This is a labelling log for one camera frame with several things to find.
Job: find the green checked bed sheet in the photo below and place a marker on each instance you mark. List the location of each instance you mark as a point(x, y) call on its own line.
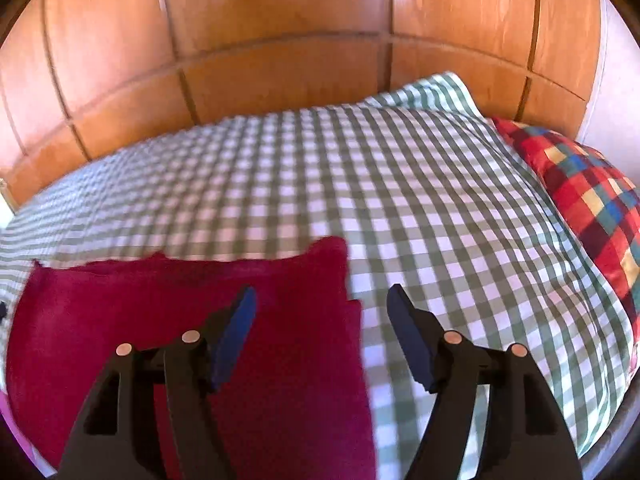
point(350, 170)

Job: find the red plaid pillow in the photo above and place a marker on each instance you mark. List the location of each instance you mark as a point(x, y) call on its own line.
point(590, 195)

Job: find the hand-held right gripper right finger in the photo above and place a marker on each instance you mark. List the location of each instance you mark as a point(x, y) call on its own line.
point(412, 340)

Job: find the wooden panelled headboard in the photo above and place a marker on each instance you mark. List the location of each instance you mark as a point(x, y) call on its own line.
point(280, 70)

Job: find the magenta shirt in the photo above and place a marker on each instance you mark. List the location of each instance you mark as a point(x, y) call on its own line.
point(125, 310)

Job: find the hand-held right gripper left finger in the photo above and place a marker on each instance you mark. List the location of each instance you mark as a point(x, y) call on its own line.
point(232, 340)

